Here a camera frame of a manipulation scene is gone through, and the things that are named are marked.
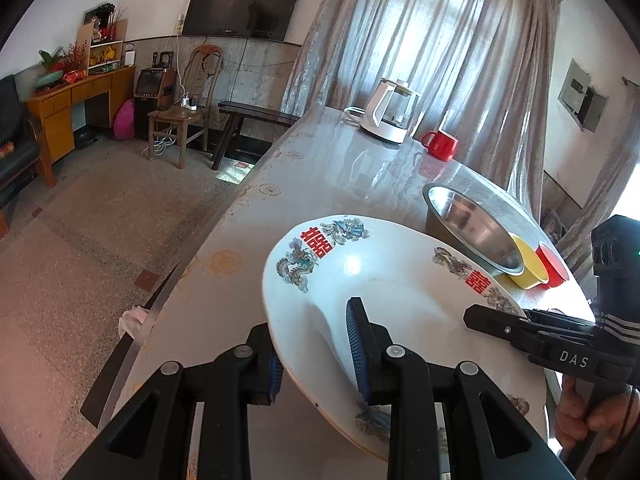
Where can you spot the pink bag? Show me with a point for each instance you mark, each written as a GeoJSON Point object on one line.
{"type": "Point", "coordinates": [124, 120]}

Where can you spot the wall electrical box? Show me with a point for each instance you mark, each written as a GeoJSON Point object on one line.
{"type": "Point", "coordinates": [582, 95]}

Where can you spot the white power strip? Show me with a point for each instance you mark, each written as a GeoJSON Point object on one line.
{"type": "Point", "coordinates": [190, 102]}

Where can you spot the grey window curtain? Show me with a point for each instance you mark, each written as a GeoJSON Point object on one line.
{"type": "Point", "coordinates": [425, 50]}

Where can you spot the pink cloth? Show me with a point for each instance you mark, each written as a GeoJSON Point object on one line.
{"type": "Point", "coordinates": [132, 322]}

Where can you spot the white glass kettle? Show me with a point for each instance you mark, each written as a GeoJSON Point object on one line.
{"type": "Point", "coordinates": [380, 115]}

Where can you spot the dark wooden bench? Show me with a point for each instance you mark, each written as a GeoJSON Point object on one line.
{"type": "Point", "coordinates": [255, 112]}

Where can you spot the person's right hand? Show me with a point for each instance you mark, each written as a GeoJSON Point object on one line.
{"type": "Point", "coordinates": [570, 412]}

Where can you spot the wooden desk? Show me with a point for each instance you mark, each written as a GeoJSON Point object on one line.
{"type": "Point", "coordinates": [55, 110]}

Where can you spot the red plastic bowl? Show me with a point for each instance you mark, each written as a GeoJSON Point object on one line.
{"type": "Point", "coordinates": [552, 262]}

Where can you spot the black karaoke speaker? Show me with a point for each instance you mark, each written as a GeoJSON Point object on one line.
{"type": "Point", "coordinates": [150, 90]}

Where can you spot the red mug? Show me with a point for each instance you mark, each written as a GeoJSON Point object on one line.
{"type": "Point", "coordinates": [442, 146]}

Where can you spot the black wall television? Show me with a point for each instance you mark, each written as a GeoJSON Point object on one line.
{"type": "Point", "coordinates": [240, 7]}

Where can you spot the yellow plastic bowl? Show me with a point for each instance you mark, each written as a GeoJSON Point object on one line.
{"type": "Point", "coordinates": [527, 265]}

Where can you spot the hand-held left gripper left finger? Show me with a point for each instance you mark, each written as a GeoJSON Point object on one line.
{"type": "Point", "coordinates": [274, 380]}

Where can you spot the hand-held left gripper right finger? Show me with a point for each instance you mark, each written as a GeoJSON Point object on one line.
{"type": "Point", "coordinates": [356, 345]}

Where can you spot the white dragon print plate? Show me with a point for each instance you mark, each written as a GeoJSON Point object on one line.
{"type": "Point", "coordinates": [400, 270]}

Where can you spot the small white box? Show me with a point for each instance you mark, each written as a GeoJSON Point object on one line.
{"type": "Point", "coordinates": [130, 55]}

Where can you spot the grey side curtain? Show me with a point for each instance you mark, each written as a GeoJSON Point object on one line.
{"type": "Point", "coordinates": [605, 180]}

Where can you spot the wooden chair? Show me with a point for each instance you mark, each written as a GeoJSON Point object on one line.
{"type": "Point", "coordinates": [175, 115]}

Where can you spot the wooden desktop shelf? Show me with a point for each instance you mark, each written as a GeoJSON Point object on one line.
{"type": "Point", "coordinates": [105, 45]}

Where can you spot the stainless steel bowl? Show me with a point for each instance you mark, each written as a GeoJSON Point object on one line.
{"type": "Point", "coordinates": [470, 220]}

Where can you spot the black leather sofa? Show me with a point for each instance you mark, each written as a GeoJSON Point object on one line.
{"type": "Point", "coordinates": [12, 130]}

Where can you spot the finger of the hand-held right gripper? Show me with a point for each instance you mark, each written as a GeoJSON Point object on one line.
{"type": "Point", "coordinates": [560, 319]}
{"type": "Point", "coordinates": [495, 322]}

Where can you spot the potted plant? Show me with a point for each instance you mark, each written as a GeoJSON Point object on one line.
{"type": "Point", "coordinates": [50, 67]}

